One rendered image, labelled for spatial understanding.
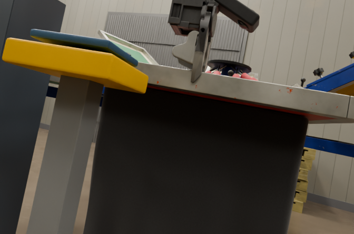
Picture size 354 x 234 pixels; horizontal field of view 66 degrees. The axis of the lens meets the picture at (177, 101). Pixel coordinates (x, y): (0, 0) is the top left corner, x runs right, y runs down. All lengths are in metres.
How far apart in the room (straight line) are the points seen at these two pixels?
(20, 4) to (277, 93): 0.74
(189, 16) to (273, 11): 4.85
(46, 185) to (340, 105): 0.45
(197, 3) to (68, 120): 0.31
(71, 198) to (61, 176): 0.03
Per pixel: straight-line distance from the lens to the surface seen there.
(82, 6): 7.17
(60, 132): 0.36
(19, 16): 0.94
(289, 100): 0.50
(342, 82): 1.39
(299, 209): 4.02
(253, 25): 0.53
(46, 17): 1.00
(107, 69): 0.29
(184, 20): 0.52
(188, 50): 0.50
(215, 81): 0.50
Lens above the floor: 0.90
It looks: 3 degrees up
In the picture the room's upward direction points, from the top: 11 degrees clockwise
